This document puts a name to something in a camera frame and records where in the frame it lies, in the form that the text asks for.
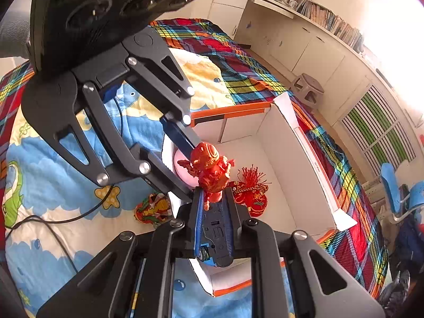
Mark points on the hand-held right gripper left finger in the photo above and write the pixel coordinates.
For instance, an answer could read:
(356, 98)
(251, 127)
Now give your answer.
(199, 218)

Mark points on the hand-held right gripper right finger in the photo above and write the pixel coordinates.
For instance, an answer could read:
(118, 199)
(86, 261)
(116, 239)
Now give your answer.
(232, 215)

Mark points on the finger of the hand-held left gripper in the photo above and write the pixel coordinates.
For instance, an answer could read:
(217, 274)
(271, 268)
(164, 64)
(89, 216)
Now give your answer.
(180, 132)
(172, 185)

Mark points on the pink round case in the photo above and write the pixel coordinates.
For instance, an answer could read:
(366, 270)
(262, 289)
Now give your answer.
(182, 172)

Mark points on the blue toy car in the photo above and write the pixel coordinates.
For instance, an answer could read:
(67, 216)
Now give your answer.
(215, 235)

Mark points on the red embroidered pouch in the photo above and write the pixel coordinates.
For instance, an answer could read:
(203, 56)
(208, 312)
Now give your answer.
(253, 200)

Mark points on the orange cardboard shoe box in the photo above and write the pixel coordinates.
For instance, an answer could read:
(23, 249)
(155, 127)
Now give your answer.
(298, 172)

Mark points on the person's left forearm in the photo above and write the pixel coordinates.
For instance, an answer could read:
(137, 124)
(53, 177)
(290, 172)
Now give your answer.
(15, 36)

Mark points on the colourful painted figurine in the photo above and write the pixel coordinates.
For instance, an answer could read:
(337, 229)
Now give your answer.
(152, 210)

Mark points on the plaid bed sheet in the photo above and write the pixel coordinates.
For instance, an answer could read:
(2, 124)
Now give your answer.
(245, 69)

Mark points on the cartoon fish blanket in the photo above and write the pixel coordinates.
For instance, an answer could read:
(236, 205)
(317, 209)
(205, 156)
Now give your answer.
(43, 179)

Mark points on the brown plastic stool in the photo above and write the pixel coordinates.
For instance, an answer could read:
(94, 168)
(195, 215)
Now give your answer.
(309, 84)

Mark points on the white built-in cabinet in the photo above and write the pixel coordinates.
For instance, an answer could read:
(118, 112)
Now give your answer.
(318, 53)

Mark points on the blue desk chair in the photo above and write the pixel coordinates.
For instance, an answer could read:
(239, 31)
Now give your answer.
(389, 182)

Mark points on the slatted radiator cover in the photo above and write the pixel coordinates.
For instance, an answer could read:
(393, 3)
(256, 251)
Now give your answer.
(381, 122)

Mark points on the dark blue backpack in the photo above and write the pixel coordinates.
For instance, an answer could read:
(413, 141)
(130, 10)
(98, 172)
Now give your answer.
(409, 238)

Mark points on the grey shoe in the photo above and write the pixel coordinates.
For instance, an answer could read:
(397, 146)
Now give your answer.
(396, 288)

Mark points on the row of books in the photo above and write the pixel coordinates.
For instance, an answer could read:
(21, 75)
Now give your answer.
(328, 18)

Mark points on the window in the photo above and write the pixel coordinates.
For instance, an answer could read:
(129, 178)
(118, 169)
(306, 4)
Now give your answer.
(397, 39)

